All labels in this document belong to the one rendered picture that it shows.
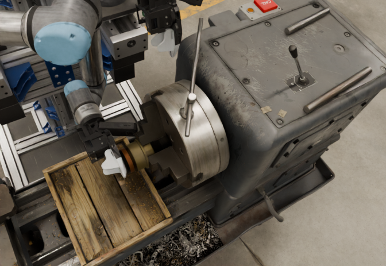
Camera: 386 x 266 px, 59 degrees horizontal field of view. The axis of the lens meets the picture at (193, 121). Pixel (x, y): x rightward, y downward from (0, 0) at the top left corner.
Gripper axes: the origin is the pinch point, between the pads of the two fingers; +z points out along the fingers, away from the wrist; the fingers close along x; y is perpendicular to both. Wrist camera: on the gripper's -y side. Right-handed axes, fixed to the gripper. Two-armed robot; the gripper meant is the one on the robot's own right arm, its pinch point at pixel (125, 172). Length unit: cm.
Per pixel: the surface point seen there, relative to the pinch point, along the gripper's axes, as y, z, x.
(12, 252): 35.2, 2.8, -11.2
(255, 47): -50, -12, 17
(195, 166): -16.1, 10.1, 7.6
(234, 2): -168, -152, -108
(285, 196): -66, 21, -54
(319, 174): -88, 21, -54
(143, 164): -5.3, 0.6, 1.2
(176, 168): -12.6, 6.9, 3.2
